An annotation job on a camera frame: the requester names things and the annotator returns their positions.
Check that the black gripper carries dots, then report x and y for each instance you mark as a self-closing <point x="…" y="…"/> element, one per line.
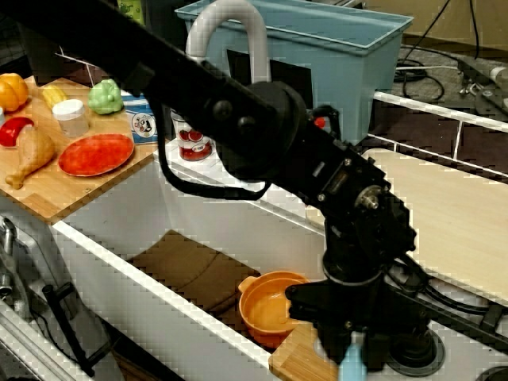
<point x="357" y="305"/>

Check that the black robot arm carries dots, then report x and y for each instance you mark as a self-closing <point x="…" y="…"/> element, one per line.
<point x="222" y="103"/>

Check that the small bamboo counter board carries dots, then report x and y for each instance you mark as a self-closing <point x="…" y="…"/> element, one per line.
<point x="297" y="357"/>

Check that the light wooden cutting board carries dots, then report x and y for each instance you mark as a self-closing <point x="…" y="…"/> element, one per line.
<point x="456" y="214"/>

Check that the large bamboo counter board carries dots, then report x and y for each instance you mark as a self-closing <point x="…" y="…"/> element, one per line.
<point x="51" y="190"/>

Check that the black round stove burner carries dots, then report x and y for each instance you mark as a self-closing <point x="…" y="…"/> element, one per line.
<point x="420" y="357"/>

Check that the orange toy pot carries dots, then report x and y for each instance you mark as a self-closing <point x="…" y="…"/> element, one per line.
<point x="266" y="309"/>

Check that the black stove grate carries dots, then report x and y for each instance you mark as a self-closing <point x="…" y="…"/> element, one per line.
<point x="488" y="317"/>

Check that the brown cloth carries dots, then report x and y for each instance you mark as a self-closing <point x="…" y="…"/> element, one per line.
<point x="190" y="266"/>

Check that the white toy sink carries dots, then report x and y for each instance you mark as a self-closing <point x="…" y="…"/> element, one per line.
<point x="198" y="222"/>

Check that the red ketchup bottle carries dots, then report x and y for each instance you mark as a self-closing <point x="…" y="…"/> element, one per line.
<point x="319" y="122"/>

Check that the tomato can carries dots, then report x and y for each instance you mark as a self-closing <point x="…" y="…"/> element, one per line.
<point x="194" y="143"/>

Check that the teal plastic bin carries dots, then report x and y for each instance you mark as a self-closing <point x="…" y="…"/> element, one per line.
<point x="341" y="79"/>

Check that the metal stand base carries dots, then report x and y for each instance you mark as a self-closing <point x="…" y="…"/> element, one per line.
<point x="484" y="83"/>

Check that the blue milk carton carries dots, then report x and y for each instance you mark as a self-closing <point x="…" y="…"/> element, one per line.
<point x="139" y="123"/>

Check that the red plate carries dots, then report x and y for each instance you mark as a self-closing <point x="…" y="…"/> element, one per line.
<point x="97" y="155"/>

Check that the grey toy faucet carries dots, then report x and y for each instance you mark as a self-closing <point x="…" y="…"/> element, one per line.
<point x="234" y="16"/>

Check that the green bell pepper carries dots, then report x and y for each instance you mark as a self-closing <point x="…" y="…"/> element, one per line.
<point x="105" y="97"/>

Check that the metal clamp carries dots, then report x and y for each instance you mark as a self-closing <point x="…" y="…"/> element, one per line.
<point x="12" y="262"/>

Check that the clear jar with white lid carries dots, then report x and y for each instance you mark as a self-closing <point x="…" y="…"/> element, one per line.
<point x="71" y="119"/>

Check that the toy chicken drumstick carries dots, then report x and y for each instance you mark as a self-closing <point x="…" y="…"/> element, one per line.
<point x="33" y="152"/>

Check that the yellow toy corn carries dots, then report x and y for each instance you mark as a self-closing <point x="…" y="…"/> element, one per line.
<point x="55" y="95"/>

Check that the green toy package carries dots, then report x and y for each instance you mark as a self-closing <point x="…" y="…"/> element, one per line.
<point x="131" y="10"/>

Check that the red pepper slice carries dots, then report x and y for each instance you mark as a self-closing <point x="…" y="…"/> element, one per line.
<point x="12" y="131"/>

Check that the white cup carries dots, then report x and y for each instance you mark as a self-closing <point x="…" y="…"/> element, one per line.
<point x="1" y="116"/>

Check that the orange bell pepper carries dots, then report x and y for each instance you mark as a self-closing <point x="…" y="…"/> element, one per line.
<point x="12" y="93"/>

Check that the aluminium frame rail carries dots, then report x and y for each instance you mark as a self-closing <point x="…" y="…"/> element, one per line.
<point x="28" y="345"/>

